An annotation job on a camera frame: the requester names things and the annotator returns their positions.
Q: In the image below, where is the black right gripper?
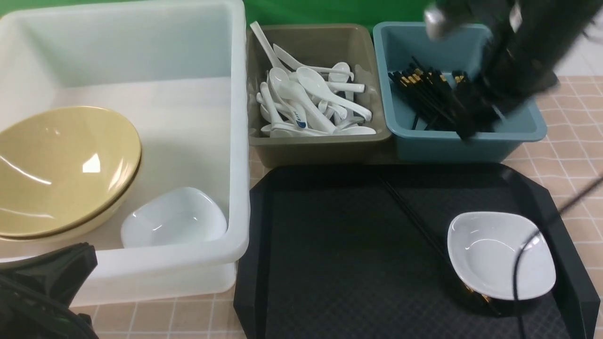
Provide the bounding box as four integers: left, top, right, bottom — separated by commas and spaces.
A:
452, 71, 533, 141

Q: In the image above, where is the yellow noodle bowl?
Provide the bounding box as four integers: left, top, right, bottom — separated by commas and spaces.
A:
0, 106, 142, 238

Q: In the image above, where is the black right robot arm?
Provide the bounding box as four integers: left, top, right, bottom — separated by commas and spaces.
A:
424, 0, 602, 141

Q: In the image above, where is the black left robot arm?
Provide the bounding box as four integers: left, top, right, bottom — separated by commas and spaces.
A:
0, 242, 98, 339

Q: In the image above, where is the yellow bowl in tub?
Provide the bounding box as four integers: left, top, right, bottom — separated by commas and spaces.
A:
0, 156, 144, 244

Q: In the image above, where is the bundle of black chopsticks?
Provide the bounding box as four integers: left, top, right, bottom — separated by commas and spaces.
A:
388, 57, 469, 131

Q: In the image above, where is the blue plastic bin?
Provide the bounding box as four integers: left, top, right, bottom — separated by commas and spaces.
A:
373, 22, 547, 163

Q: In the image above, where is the black chopstick on tray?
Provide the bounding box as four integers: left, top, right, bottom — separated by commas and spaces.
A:
463, 284, 502, 317
377, 175, 452, 267

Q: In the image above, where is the white soup spoon right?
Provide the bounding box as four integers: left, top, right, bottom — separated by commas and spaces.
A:
327, 62, 366, 94

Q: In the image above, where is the white soup spoon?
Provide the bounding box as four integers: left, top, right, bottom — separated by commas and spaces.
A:
327, 62, 366, 94
295, 66, 373, 121

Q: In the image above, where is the white dish on tray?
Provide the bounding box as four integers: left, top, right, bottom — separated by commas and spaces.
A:
447, 211, 556, 300

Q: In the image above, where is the brown plastic bin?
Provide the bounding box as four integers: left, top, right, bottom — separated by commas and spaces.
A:
247, 24, 391, 168

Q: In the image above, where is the white soup spoon top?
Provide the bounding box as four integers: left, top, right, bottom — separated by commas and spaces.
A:
295, 66, 373, 121

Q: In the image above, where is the white spoon with blue logo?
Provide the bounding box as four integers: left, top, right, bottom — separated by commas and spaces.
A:
269, 67, 335, 135

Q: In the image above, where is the long white ladle spoon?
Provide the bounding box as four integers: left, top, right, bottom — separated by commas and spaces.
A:
250, 21, 288, 71

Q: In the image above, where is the black serving tray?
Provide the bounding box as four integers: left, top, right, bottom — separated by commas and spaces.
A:
234, 163, 601, 339

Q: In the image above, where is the green backdrop cloth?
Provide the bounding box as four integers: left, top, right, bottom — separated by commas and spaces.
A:
0, 0, 439, 29

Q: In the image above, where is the large white plastic tub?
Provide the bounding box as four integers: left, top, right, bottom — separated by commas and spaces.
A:
1, 0, 249, 307

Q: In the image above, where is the white dish in tub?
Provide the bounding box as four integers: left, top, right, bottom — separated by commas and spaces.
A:
121, 187, 228, 248

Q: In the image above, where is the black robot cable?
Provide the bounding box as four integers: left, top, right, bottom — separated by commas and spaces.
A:
513, 174, 603, 339

